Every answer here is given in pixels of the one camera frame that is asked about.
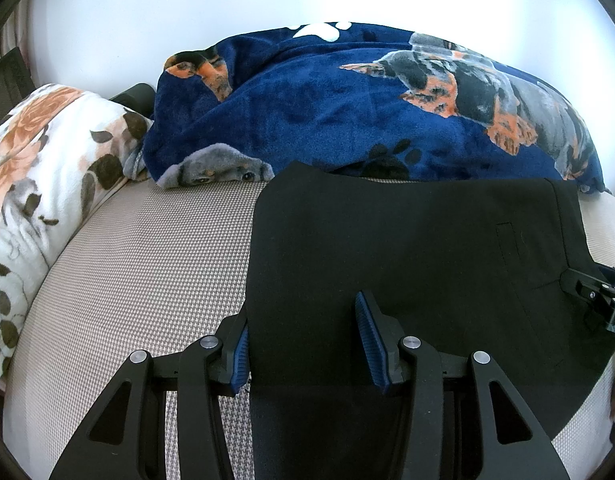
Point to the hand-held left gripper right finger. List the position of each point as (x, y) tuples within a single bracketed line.
[(375, 345)]

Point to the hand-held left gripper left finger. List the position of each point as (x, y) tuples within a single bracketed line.
[(240, 355)]

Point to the black pants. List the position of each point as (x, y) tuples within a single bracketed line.
[(412, 240)]

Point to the bed with houndstooth sheet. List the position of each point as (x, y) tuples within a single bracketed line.
[(137, 270)]

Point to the blue dog print blanket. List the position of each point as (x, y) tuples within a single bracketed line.
[(312, 110)]

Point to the white floral pillow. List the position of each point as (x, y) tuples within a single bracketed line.
[(47, 160)]

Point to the black rounded object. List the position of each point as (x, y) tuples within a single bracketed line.
[(135, 97)]

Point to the black mesh panel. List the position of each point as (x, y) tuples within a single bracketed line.
[(10, 72)]

